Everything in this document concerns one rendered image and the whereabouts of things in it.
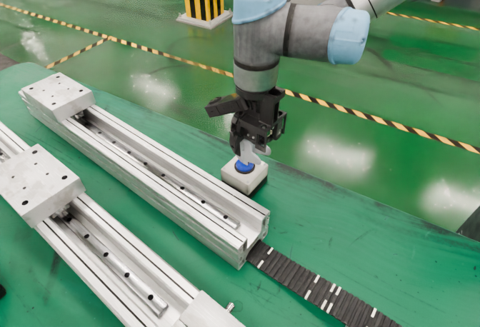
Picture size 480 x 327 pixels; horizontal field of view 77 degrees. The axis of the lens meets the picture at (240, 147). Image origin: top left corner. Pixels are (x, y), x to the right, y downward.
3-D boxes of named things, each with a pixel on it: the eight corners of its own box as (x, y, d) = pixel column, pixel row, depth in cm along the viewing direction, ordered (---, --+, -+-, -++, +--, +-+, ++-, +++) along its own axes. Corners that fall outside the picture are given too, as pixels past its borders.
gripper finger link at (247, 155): (256, 181, 64) (258, 150, 58) (234, 169, 67) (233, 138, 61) (264, 173, 66) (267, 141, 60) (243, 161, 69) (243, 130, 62)
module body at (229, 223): (267, 233, 64) (270, 210, 58) (238, 270, 58) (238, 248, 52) (62, 100, 99) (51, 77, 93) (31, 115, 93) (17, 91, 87)
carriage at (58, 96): (99, 111, 85) (91, 90, 81) (63, 131, 79) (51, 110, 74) (68, 91, 92) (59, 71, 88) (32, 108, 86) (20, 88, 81)
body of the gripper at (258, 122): (263, 156, 57) (267, 103, 49) (227, 138, 61) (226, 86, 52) (285, 135, 61) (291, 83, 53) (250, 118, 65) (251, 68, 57)
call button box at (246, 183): (267, 180, 74) (268, 163, 70) (243, 207, 69) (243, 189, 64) (241, 166, 78) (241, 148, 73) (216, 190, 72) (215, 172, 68)
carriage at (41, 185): (91, 198, 63) (79, 177, 59) (38, 236, 57) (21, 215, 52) (51, 164, 70) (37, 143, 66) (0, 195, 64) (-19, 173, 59)
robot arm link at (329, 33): (367, 6, 48) (297, 0, 50) (375, 11, 38) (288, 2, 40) (354, 57, 51) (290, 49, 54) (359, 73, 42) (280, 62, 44)
